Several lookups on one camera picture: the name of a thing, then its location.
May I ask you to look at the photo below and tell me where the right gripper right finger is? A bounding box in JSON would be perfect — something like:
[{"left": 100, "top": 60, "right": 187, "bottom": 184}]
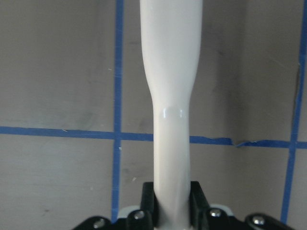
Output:
[{"left": 189, "top": 181, "right": 231, "bottom": 230}]

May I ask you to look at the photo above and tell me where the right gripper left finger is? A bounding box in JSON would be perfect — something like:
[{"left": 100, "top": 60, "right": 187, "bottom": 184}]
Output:
[{"left": 127, "top": 182, "right": 158, "bottom": 230}]

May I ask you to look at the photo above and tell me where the white hand brush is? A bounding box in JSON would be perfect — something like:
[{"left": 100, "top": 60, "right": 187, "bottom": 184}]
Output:
[{"left": 140, "top": 0, "right": 203, "bottom": 230}]

